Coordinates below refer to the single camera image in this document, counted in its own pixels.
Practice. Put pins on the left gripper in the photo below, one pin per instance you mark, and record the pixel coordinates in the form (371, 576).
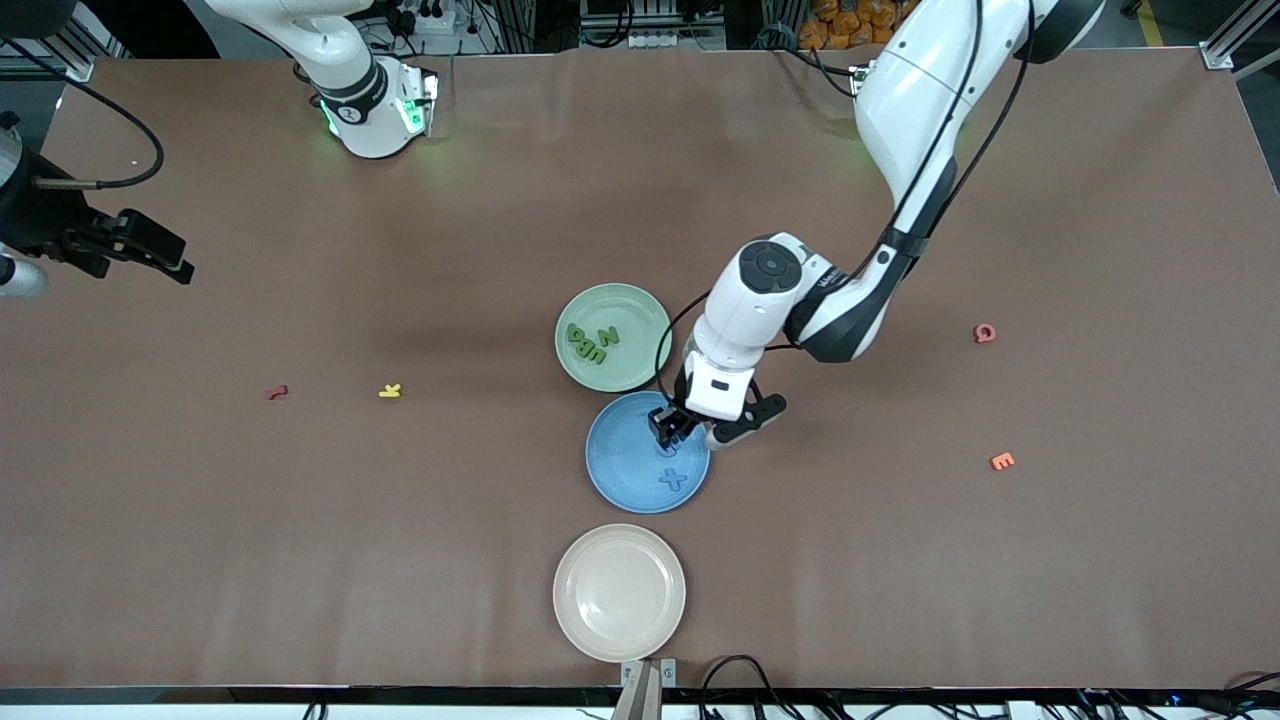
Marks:
(667, 421)

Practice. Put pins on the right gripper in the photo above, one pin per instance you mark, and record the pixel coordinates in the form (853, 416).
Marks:
(42, 220)

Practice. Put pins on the blue foam letter X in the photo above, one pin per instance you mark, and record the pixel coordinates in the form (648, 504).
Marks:
(674, 479)

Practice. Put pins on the green foam letter N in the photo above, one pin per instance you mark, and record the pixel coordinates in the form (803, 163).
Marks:
(608, 337)

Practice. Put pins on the green foam letter P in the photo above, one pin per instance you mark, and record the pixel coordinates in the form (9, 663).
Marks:
(573, 333)

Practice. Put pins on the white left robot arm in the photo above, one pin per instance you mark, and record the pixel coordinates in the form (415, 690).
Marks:
(920, 90)

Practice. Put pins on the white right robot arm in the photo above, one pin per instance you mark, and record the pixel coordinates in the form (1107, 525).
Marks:
(350, 90)

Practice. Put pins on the blue plate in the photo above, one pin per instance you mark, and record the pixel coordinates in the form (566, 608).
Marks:
(620, 465)

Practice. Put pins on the light green plate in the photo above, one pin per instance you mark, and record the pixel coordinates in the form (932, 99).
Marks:
(640, 365)

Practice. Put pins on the beige plate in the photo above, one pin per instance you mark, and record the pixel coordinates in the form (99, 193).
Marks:
(619, 592)

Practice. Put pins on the pink foam letter Q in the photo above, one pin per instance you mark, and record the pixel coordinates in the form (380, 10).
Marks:
(981, 335)

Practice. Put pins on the orange foam letter E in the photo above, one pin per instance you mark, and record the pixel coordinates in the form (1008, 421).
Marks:
(1002, 460)

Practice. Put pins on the power strip with plugs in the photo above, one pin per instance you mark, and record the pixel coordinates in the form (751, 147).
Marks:
(430, 20)

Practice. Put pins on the white power strip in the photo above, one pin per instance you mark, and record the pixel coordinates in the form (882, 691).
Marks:
(660, 40)

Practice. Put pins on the pile of orange items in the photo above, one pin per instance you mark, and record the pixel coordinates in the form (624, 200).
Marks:
(850, 25)

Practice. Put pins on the aluminium frame profile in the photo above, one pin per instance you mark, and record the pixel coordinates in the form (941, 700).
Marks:
(70, 55)
(1235, 35)

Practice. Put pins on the metal table edge bracket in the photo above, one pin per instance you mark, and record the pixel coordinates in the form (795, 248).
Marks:
(668, 672)

